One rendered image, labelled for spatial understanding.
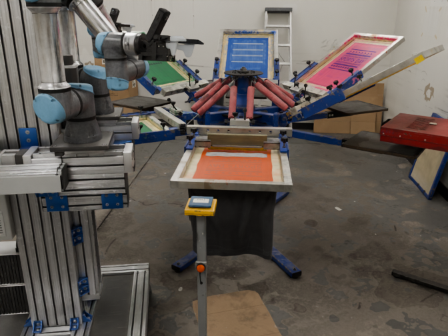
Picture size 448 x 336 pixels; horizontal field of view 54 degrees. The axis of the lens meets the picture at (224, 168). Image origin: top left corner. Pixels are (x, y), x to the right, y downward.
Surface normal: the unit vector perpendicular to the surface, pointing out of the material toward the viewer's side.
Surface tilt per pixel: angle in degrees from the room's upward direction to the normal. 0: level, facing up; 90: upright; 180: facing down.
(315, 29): 90
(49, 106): 97
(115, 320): 0
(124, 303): 0
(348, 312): 0
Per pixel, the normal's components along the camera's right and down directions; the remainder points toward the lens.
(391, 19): -0.08, 0.34
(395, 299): 0.00, -0.94
